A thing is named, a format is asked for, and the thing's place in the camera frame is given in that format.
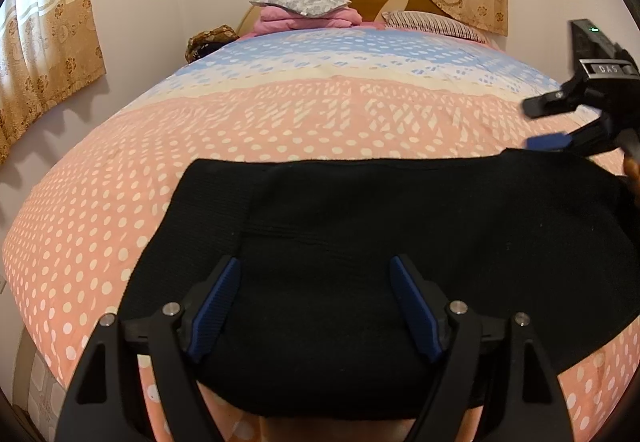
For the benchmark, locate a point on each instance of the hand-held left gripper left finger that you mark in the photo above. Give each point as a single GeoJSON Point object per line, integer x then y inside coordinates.
{"type": "Point", "coordinates": [220, 302]}

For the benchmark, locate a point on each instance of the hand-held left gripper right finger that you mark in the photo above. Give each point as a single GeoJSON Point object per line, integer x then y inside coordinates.
{"type": "Point", "coordinates": [412, 302]}

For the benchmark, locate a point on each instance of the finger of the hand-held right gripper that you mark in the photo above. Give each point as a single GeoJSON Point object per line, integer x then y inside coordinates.
{"type": "Point", "coordinates": [540, 106]}
{"type": "Point", "coordinates": [547, 142]}

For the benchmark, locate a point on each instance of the black pants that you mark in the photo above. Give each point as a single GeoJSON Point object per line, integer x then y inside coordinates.
{"type": "Point", "coordinates": [325, 222]}

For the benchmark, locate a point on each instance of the person's right hand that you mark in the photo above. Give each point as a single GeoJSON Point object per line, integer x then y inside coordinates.
{"type": "Point", "coordinates": [633, 169]}

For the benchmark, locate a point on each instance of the striped pillow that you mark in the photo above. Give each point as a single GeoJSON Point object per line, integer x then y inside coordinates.
{"type": "Point", "coordinates": [430, 22]}

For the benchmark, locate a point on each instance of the pink polka dot bedspread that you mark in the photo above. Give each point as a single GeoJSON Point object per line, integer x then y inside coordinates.
{"type": "Point", "coordinates": [250, 122]}

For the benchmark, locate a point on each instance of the pink folded blanket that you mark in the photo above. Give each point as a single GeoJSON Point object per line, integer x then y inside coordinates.
{"type": "Point", "coordinates": [320, 22]}

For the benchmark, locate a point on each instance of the grey floral pillow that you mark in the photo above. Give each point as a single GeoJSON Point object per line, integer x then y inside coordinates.
{"type": "Point", "coordinates": [300, 4]}

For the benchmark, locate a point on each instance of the brown patterned bag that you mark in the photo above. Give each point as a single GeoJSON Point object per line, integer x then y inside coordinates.
{"type": "Point", "coordinates": [210, 37]}

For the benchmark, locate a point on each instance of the beige floral side curtain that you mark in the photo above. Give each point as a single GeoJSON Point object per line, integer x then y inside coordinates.
{"type": "Point", "coordinates": [50, 47]}

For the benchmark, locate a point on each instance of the beige bed side rail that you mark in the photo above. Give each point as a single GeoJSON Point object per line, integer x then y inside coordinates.
{"type": "Point", "coordinates": [37, 387]}

